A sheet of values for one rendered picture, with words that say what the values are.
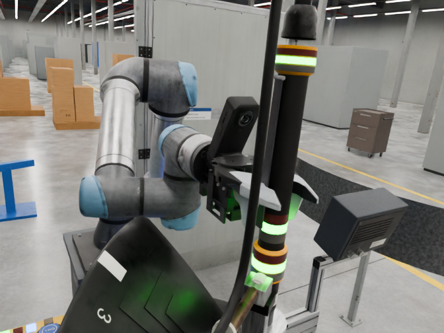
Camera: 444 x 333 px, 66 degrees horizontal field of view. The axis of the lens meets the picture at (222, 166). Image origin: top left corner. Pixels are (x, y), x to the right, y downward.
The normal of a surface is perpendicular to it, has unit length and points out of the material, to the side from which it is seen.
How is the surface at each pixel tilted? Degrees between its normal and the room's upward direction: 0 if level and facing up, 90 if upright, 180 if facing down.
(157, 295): 48
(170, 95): 112
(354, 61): 90
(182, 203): 89
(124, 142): 39
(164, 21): 90
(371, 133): 90
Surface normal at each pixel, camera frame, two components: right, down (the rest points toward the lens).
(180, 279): 0.72, -0.58
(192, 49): 0.50, 0.30
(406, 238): -0.61, 0.19
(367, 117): -0.84, 0.10
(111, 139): -0.04, -0.67
